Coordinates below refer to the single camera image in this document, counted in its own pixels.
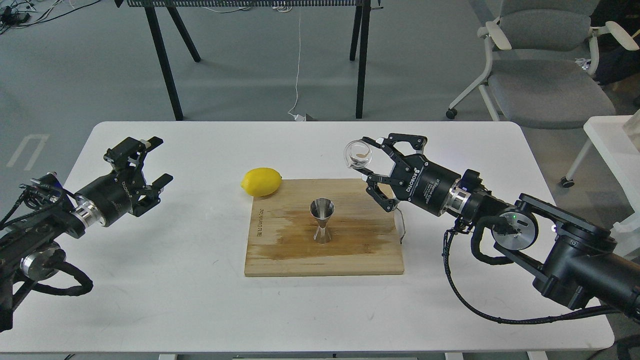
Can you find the wooden cutting board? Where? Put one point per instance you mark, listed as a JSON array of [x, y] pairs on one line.
[[364, 240]]

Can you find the small clear glass cup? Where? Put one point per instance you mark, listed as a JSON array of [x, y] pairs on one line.
[[357, 154]]

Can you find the yellow lemon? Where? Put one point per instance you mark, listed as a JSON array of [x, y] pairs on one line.
[[260, 182]]

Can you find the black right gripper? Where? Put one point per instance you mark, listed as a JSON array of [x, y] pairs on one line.
[[425, 182]]

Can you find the black metal table frame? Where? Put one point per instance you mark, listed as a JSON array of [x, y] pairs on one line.
[[254, 31]]

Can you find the white side table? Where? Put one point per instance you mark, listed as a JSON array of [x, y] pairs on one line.
[[606, 134]]

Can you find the grey office chair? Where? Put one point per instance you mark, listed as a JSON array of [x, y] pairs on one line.
[[543, 93]]

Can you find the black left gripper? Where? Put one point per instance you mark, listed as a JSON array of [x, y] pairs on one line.
[[124, 190]]

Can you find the steel double jigger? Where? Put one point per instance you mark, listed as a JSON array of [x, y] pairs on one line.
[[322, 209]]

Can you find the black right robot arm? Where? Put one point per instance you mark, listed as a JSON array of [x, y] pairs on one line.
[[572, 260]]

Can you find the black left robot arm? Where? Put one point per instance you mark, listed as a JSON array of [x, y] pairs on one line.
[[32, 260]]

